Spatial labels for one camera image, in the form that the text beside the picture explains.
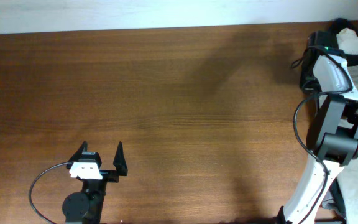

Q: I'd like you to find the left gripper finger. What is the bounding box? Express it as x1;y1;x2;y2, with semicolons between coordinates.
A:
113;141;128;176
67;141;88;169

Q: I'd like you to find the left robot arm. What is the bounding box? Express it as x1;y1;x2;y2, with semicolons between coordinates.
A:
62;141;128;224

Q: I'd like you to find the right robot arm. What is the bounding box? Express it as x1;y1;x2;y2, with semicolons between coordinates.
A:
277;31;358;223

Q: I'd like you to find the black garment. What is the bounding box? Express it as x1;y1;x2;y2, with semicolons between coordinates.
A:
328;18;358;67

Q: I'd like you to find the white cloth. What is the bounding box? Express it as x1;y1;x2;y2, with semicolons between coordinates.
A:
336;28;358;55

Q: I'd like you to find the grey cloth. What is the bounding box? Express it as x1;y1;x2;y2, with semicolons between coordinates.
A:
322;190;346;218

